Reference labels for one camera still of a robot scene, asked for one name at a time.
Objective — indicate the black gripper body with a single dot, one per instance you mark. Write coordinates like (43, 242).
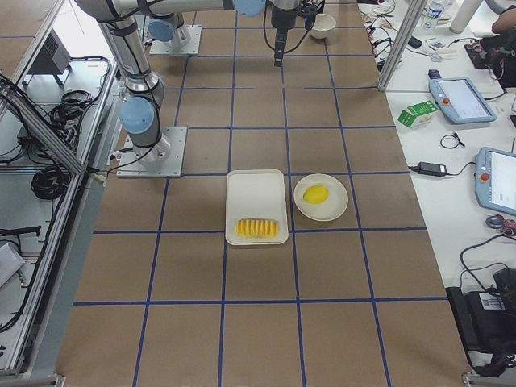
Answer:
(280, 17)

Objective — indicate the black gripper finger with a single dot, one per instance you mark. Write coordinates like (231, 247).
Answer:
(281, 46)
(276, 48)

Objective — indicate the cream ceramic bowl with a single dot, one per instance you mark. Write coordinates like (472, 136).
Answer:
(324, 24)

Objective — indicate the yellow lemon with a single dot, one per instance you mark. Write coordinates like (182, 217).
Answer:
(316, 194)

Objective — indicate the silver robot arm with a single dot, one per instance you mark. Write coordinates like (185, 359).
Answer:
(140, 114)

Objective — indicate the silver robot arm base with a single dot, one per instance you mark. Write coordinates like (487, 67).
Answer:
(173, 37)

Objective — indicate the cream rectangular tray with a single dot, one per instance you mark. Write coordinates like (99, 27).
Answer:
(257, 193)

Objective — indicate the clear plastic water bottle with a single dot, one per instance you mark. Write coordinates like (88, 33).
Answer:
(432, 12)

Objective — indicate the green white carton box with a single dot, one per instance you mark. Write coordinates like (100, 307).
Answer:
(418, 114)

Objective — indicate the cream round plate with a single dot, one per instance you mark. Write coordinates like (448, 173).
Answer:
(329, 210)

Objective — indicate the sliced yellow fruit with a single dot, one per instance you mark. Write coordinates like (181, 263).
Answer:
(257, 228)

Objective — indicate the blue teach pendant upper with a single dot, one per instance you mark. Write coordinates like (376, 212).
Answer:
(460, 101)

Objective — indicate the blue teach pendant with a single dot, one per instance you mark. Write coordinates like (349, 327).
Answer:
(460, 101)
(495, 180)

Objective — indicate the black power adapter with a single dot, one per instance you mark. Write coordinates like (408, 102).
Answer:
(432, 169)

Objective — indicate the grey control box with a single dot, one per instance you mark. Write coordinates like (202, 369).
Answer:
(52, 59)

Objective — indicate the blue teach pendant lower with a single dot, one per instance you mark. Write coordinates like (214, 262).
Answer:
(495, 180)

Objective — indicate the aluminium frame post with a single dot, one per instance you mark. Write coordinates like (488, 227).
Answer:
(404, 33)

